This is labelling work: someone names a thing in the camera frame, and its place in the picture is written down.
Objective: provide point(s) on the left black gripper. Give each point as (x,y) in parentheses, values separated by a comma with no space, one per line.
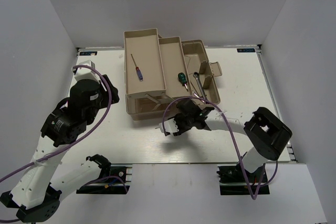
(116,96)

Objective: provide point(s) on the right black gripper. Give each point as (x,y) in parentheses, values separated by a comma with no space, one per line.
(177,118)

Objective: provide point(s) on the red blue handle screwdriver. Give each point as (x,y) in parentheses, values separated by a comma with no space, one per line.
(138,71)

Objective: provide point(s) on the green stubby screwdriver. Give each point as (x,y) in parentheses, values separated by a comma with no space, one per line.
(183,80)

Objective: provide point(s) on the large silver ratchet wrench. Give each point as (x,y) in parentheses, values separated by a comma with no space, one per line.
(196,75)

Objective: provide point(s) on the beige plastic toolbox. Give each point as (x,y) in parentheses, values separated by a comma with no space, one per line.
(160,60)

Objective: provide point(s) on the small silver ratchet wrench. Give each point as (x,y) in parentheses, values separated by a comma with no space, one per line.
(195,93)

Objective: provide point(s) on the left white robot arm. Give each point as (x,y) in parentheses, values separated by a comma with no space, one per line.
(37,195)

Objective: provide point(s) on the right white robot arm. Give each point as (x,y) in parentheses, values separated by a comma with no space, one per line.
(267,133)

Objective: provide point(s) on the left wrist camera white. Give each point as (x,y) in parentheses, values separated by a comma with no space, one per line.
(85,73)

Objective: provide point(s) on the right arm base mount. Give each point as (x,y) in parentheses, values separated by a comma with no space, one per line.
(232,182)

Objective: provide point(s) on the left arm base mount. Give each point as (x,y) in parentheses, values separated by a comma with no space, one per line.
(116,181)

